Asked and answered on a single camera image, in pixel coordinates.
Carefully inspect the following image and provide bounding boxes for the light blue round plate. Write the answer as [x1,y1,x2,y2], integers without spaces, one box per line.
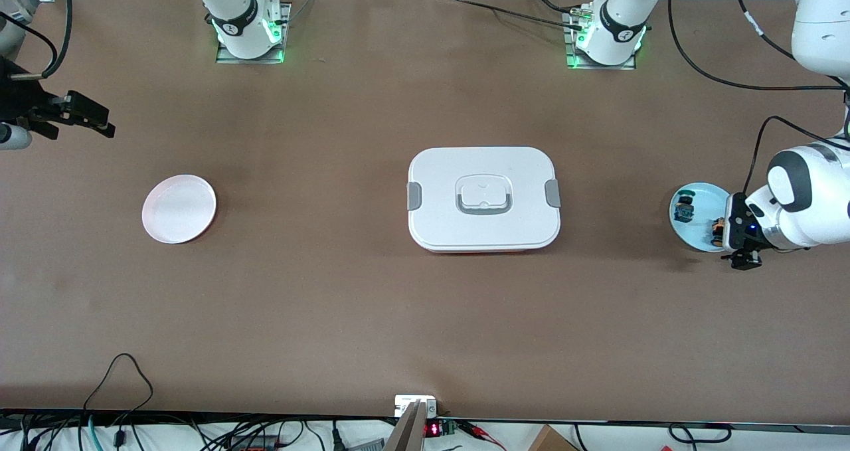
[669,183,732,253]

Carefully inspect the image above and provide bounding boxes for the pink round plate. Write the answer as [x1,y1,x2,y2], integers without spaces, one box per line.
[141,174,218,245]

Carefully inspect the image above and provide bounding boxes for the white lidded lunch box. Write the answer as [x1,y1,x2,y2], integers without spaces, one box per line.
[406,146,562,254]

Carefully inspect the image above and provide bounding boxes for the brown cardboard box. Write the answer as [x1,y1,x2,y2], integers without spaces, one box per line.
[528,424,580,451]

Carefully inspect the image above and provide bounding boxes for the red alligator clip leads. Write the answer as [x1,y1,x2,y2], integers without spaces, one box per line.
[462,422,507,450]

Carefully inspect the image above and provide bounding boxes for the black right camera cable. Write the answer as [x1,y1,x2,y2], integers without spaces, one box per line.
[0,11,59,60]

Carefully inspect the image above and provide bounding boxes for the black cable with brass plug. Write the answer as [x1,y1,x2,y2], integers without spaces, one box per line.
[8,0,72,81]

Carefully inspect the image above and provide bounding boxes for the green push button switch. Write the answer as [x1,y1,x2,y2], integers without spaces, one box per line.
[672,189,696,223]

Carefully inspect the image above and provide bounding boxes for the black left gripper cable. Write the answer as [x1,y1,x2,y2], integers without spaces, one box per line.
[667,0,850,196]

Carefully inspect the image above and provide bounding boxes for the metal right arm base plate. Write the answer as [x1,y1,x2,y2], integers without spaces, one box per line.
[216,3,292,64]

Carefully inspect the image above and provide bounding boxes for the black coiled cable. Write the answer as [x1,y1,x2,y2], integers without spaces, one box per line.
[667,423,732,446]

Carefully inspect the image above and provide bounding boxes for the black looped cable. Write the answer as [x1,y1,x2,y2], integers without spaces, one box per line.
[83,353,155,432]

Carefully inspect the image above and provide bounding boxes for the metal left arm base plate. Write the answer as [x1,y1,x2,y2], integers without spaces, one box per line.
[564,5,637,71]

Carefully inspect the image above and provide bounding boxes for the thin grey cable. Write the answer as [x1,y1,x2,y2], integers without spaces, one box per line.
[282,0,321,23]

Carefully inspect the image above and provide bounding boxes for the black cable on table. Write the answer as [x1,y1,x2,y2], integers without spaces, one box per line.
[455,0,585,30]

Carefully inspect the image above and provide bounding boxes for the white metal bracket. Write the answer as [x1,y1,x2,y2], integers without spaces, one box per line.
[394,395,438,417]

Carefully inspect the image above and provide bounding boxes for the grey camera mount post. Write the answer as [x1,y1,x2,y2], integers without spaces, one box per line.
[384,401,427,451]

